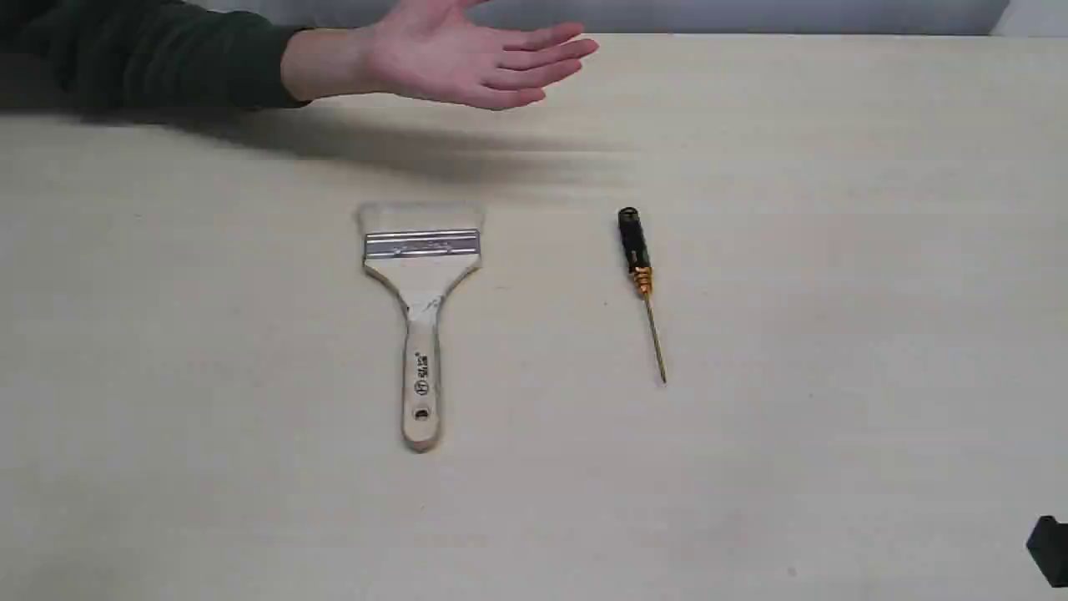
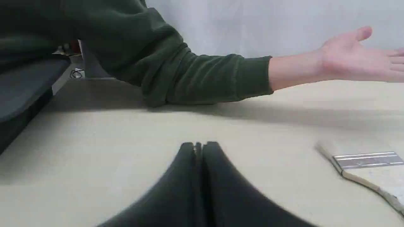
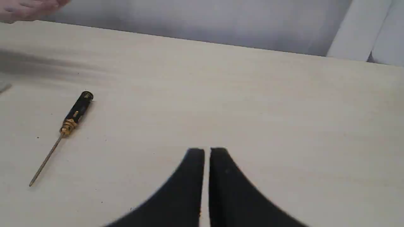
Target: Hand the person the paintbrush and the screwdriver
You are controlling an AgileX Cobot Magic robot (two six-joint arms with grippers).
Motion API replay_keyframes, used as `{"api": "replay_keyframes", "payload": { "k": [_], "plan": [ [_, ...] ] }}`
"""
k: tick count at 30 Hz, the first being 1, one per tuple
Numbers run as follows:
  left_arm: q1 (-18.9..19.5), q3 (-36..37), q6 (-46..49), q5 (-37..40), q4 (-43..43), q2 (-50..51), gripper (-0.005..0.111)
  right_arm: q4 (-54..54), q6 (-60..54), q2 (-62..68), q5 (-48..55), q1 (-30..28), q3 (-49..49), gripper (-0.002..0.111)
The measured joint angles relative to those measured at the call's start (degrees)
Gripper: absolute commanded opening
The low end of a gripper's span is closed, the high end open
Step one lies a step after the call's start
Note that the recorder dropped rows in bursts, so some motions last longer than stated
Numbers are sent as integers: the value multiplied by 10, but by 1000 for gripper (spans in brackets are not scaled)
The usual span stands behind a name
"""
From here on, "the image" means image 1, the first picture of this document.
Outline black and gold screwdriver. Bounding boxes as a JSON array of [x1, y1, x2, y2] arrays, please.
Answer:
[[617, 208, 668, 385]]

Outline wide wooden paint brush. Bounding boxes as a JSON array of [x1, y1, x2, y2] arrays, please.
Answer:
[[355, 202, 485, 453]]

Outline forearm in dark green sleeve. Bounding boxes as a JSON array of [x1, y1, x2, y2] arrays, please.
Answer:
[[3, 1, 382, 109]]

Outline person's bare hand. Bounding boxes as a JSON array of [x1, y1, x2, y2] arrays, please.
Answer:
[[354, 1, 599, 111]]

